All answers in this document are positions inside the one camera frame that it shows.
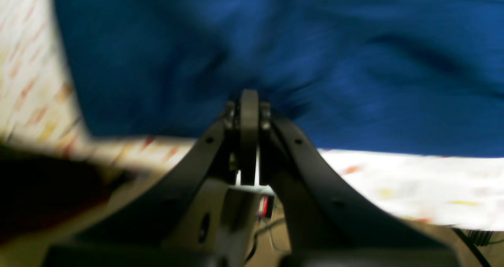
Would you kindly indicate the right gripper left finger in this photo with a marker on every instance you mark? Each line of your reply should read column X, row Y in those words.
column 193, row 217

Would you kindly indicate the terrazzo patterned table cloth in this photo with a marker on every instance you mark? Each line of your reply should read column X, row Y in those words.
column 39, row 113

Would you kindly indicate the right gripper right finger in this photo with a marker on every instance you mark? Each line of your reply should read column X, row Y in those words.
column 329, row 223

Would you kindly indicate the dark blue t-shirt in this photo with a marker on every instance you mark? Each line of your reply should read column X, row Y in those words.
column 418, row 77

